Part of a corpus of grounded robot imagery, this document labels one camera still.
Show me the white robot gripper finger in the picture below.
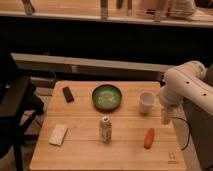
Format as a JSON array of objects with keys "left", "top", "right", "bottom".
[{"left": 161, "top": 108, "right": 173, "bottom": 124}]

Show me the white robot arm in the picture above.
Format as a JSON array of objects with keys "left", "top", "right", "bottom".
[{"left": 159, "top": 61, "right": 213, "bottom": 124}]

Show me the white cup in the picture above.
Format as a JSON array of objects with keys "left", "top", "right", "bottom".
[{"left": 139, "top": 92, "right": 156, "bottom": 114}]

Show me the orange carrot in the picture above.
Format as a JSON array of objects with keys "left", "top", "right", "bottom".
[{"left": 144, "top": 128, "right": 155, "bottom": 149}]

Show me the green bowl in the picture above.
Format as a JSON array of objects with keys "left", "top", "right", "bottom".
[{"left": 92, "top": 84, "right": 122, "bottom": 111}]

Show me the black rectangular bar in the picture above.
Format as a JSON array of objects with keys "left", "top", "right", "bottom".
[{"left": 62, "top": 87, "right": 74, "bottom": 103}]

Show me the white sponge block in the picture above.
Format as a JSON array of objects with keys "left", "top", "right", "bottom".
[{"left": 49, "top": 124, "right": 68, "bottom": 146}]

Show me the black chair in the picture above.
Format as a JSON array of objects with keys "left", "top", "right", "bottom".
[{"left": 0, "top": 53, "right": 44, "bottom": 171}]

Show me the black cable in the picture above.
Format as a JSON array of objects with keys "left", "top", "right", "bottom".
[{"left": 173, "top": 115, "right": 192, "bottom": 152}]

